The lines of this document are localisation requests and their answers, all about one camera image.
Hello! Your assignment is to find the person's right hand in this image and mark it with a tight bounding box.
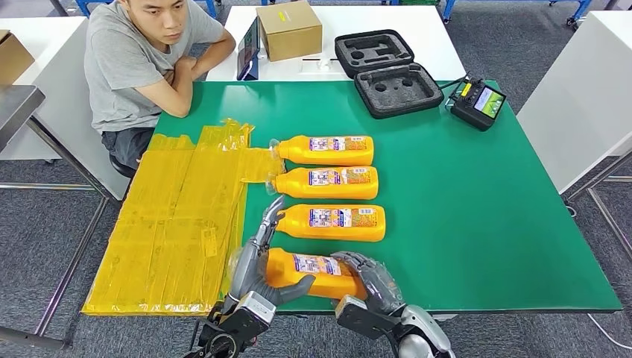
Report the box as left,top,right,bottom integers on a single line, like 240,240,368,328
175,55,199,75

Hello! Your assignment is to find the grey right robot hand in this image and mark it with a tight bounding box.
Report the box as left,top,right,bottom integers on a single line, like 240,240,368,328
330,251,407,317

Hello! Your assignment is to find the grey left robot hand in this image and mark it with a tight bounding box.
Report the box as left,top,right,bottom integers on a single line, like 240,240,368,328
227,195,316,307

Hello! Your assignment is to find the orange detergent bottle clear cap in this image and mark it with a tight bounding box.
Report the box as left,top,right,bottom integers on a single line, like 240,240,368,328
227,247,370,301
265,166,379,201
268,134,375,167
275,204,387,243

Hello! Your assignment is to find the person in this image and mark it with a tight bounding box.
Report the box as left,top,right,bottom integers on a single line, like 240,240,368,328
83,0,237,172

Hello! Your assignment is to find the dark tablet with stand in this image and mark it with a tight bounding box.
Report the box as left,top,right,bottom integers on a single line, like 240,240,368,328
236,16,262,81

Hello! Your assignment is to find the yellow taped cardboard mat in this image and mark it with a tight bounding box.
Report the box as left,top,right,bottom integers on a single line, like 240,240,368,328
81,117,288,317

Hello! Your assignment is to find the black stool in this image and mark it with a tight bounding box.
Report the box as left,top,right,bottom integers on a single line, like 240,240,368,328
109,154,136,180

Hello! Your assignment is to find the closed brown cardboard box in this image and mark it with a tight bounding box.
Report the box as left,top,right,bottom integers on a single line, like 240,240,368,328
256,0,324,62

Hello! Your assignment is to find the white side table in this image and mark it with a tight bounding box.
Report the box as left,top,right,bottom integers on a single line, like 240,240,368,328
0,16,130,201

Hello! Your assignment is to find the grey metal table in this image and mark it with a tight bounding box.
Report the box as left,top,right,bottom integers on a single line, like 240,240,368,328
0,84,112,352

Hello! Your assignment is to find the open brown cardboard box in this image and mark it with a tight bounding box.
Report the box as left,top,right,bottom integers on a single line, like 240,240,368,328
0,28,36,86

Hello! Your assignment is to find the open black foam case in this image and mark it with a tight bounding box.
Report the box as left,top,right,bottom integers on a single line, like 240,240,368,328
334,28,446,120

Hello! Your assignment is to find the black remote controller with screen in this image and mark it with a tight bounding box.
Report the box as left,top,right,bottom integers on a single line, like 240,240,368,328
446,74,508,133

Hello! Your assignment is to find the white table with box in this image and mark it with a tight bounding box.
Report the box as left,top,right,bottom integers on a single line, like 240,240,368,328
206,4,467,83

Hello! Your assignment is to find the white table with metal legs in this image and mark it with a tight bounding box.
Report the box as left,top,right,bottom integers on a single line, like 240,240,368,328
516,10,632,263

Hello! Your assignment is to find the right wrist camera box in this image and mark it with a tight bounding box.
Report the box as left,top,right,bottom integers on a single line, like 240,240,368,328
335,295,401,342

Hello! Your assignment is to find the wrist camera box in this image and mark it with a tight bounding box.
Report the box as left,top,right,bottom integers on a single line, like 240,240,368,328
236,290,277,328
335,295,401,342

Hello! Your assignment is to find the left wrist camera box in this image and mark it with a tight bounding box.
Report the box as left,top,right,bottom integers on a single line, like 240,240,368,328
236,290,277,328

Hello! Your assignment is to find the white floor cable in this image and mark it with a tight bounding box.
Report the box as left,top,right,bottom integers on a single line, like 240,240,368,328
587,313,632,352

